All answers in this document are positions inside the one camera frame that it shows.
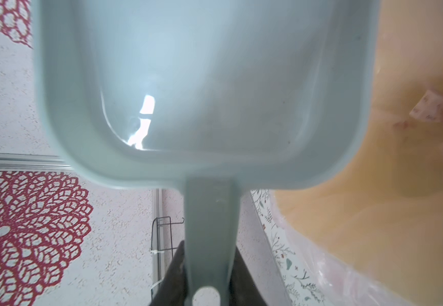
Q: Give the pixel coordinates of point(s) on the black wire wall basket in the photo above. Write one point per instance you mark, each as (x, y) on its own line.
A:
(162, 249)

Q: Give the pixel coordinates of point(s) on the pink study paper scrap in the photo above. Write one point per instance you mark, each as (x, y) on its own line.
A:
(429, 108)

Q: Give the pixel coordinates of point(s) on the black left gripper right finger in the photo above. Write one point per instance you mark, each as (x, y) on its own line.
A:
(243, 290)

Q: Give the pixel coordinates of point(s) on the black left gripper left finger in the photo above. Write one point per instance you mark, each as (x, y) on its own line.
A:
(173, 289)

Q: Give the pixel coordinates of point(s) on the cream trash bin with liner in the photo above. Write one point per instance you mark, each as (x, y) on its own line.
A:
(373, 234)

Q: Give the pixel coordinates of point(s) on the grey-green plastic dustpan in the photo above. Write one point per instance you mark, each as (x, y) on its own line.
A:
(212, 98)

